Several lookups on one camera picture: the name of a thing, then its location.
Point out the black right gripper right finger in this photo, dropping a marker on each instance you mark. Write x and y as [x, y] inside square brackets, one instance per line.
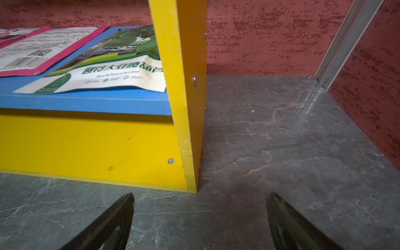
[290, 230]

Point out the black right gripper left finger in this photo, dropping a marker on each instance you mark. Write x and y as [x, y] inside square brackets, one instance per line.
[110, 231]

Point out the yellow shelf unit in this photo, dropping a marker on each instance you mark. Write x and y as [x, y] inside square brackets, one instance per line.
[125, 137]

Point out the green seed bag lower right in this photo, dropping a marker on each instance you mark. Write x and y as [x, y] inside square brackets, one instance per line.
[129, 57]

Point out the pink back-side seed bag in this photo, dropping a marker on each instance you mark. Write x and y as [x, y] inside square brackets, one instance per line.
[37, 51]

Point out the pink flower seed bag lower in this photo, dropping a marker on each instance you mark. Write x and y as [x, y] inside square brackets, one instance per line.
[11, 36]

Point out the aluminium corner post right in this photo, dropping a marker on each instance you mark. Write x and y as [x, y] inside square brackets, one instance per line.
[356, 22]

